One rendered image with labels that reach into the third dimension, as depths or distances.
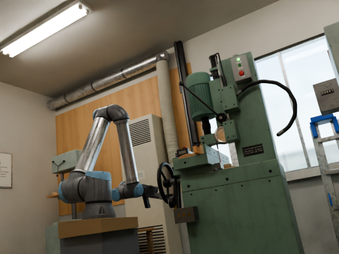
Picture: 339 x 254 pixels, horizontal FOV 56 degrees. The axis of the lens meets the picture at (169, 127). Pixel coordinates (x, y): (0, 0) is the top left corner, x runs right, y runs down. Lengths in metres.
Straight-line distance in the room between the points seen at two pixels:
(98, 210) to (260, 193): 0.88
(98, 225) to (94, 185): 0.28
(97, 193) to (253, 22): 2.75
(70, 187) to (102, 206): 0.25
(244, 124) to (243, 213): 0.53
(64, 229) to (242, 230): 0.94
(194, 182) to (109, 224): 0.55
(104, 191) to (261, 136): 0.96
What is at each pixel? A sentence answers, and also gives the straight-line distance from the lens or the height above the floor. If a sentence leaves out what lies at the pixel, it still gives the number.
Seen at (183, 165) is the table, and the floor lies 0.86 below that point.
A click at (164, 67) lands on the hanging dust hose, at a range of 4.00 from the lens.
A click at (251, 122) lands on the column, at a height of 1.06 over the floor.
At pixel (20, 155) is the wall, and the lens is 4.78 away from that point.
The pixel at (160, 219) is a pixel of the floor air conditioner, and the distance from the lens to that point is 3.55.
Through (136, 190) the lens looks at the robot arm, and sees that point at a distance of 2.19.
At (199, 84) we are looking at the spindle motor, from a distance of 2.18.
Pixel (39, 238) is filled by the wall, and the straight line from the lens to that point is 4.80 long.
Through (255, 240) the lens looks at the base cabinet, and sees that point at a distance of 1.83.
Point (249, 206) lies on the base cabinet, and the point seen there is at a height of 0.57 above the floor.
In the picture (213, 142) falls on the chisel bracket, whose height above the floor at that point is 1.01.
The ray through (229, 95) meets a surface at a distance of 1.97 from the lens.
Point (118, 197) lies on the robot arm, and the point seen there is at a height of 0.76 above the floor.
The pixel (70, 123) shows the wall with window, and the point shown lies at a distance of 5.05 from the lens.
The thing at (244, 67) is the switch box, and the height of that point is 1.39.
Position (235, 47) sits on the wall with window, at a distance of 3.84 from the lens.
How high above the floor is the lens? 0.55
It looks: 17 degrees up
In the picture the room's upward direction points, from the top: 8 degrees counter-clockwise
